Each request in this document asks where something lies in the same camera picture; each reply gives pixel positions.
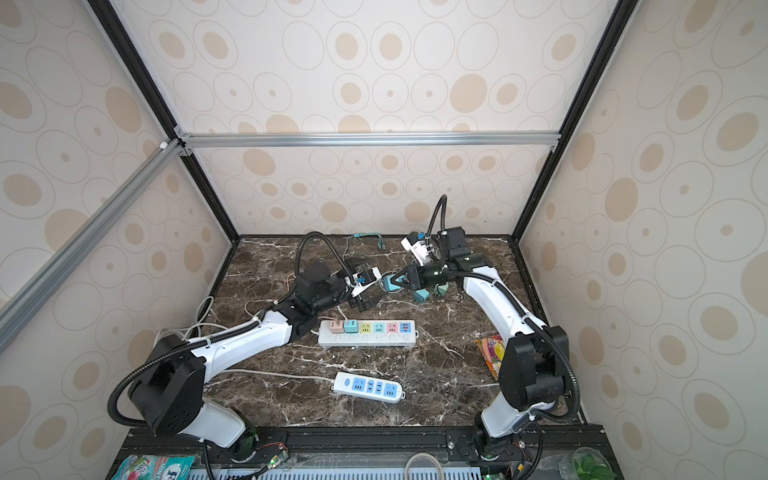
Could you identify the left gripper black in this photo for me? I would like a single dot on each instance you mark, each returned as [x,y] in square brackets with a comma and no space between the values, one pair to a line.
[355,302]

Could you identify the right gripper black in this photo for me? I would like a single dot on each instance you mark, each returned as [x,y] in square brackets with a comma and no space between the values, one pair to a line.
[415,280]

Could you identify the light green charger plug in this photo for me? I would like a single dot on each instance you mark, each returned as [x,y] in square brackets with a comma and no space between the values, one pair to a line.
[442,290]

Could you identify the teal charger plug front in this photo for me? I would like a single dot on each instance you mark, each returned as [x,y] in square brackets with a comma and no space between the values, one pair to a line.
[351,327]

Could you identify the teal charger plug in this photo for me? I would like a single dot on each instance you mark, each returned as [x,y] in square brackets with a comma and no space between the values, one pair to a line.
[351,327]
[421,296]
[392,283]

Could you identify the long white colourful power strip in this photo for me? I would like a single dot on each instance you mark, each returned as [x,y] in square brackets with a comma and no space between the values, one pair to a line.
[373,333]

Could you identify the short white blue power strip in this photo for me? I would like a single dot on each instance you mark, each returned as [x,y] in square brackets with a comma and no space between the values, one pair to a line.
[368,388]

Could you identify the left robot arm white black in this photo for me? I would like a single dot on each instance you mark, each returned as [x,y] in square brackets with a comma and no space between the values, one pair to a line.
[166,393]

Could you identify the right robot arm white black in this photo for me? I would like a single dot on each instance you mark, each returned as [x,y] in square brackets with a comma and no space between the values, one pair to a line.
[536,379]

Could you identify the colourful candy bag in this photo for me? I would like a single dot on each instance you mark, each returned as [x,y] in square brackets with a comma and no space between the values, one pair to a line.
[492,350]

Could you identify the clear cup with green leaves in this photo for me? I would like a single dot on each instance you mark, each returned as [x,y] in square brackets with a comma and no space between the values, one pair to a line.
[586,463]

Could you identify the green snack packet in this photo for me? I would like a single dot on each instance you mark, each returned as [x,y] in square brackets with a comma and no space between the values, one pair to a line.
[153,467]

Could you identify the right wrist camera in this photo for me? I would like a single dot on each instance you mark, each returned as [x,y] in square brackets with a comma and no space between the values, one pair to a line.
[418,244]

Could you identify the horizontal aluminium rail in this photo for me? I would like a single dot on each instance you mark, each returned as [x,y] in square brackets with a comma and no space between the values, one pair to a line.
[358,140]

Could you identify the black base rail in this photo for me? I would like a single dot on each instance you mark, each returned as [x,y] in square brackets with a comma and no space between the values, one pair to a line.
[382,453]

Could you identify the diagonal aluminium rail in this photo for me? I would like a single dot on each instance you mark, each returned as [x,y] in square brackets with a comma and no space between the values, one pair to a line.
[37,291]

